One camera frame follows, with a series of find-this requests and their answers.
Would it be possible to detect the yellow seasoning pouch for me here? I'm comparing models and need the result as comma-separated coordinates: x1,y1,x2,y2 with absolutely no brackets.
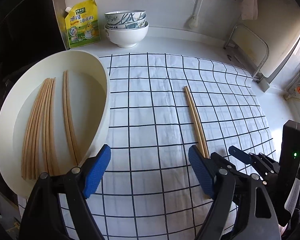
65,0,101,48

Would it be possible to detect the wooden chopstick eight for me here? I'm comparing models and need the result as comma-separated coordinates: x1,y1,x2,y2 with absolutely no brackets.
67,75,81,164

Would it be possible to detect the wooden chopstick five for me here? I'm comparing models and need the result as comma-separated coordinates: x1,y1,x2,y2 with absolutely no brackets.
42,78,53,175

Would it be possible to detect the pink hanging rag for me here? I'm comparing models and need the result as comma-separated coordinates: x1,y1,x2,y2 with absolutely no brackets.
241,0,258,20

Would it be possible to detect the wooden chopstick nine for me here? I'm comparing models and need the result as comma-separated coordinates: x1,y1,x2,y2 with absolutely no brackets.
184,86,205,158

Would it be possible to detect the middle patterned bowl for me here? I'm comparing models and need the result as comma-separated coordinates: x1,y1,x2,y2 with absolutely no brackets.
106,16,146,29

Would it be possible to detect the bottom white bowl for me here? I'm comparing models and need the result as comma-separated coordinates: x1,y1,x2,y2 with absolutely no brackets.
104,21,149,48

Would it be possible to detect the patterned bowl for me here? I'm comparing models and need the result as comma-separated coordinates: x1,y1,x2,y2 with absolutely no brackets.
104,10,146,25
106,16,146,29

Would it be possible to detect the wooden chopstick ten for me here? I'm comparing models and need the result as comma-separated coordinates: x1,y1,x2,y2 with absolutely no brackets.
188,87,210,158

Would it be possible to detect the round cream tray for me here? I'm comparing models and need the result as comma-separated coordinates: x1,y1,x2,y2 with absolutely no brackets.
0,50,110,198

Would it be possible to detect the wooden chopstick four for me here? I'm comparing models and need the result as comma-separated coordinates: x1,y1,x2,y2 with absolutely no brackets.
30,78,50,179

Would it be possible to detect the wooden chopstick six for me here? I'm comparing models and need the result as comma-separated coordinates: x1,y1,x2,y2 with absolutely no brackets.
48,78,60,176

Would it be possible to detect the cutting board in rack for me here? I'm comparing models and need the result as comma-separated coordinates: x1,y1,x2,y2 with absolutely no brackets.
224,23,300,93

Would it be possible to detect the white black grid cloth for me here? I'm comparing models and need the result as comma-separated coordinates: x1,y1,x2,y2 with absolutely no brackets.
17,52,277,240

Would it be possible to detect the wooden chopstick two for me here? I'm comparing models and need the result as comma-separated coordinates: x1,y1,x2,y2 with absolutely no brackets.
21,94,38,179

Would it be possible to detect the wooden chopstick three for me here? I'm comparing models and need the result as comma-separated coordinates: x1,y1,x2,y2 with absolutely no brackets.
22,78,49,179

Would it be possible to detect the top patterned bowl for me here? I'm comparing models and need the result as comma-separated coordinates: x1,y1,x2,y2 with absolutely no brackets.
104,10,146,25

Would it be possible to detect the white long-handled brush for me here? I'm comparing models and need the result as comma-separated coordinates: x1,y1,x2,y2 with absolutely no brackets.
186,0,203,30

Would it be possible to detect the wooden chopstick seven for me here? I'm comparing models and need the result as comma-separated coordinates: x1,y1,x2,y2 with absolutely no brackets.
62,70,77,166

